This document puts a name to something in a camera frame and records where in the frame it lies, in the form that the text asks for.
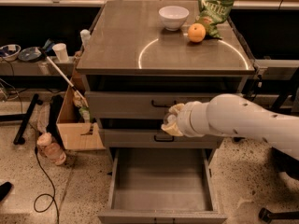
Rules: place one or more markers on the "black stand leg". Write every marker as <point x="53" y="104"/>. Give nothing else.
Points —
<point x="19" y="140"/>

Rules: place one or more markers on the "white stick with black handle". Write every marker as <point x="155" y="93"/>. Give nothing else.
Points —
<point x="55" y="66"/>

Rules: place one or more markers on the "grey metal drawer cabinet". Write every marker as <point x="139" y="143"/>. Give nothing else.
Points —
<point x="130" y="50"/>

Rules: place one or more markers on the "green chip bag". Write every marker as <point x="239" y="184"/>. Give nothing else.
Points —
<point x="212" y="13"/>

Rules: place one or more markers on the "cardboard box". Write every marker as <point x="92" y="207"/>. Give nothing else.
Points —
<point x="76" y="134"/>

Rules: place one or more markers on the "white bottle beside cabinet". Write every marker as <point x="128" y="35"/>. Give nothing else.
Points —
<point x="85" y="37"/>

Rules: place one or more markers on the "middle grey drawer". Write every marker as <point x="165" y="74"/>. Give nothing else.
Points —
<point x="155" y="139"/>

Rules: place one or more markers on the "blue plate on shelf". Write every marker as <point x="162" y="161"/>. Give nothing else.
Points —
<point x="32" y="54"/>

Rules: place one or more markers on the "white bowl on shelf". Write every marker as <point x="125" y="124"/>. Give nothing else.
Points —
<point x="10" y="52"/>

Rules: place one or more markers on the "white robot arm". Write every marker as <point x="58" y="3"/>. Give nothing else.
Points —
<point x="230" y="115"/>

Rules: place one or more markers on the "white ceramic bowl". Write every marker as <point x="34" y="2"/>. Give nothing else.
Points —
<point x="173" y="17"/>

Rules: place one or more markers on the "white paper cup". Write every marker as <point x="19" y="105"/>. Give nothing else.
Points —
<point x="61" y="52"/>

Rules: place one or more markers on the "top grey drawer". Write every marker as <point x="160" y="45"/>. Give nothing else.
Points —
<point x="138" y="105"/>

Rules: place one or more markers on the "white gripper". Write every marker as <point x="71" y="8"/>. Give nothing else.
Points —
<point x="184" y="119"/>

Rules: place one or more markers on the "clear plastic water bottle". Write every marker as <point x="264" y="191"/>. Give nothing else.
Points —
<point x="169" y="119"/>

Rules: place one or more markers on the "orange fruit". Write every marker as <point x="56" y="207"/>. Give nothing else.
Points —
<point x="196" y="32"/>

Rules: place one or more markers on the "open bottom grey drawer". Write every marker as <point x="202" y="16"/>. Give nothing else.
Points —
<point x="161" y="186"/>

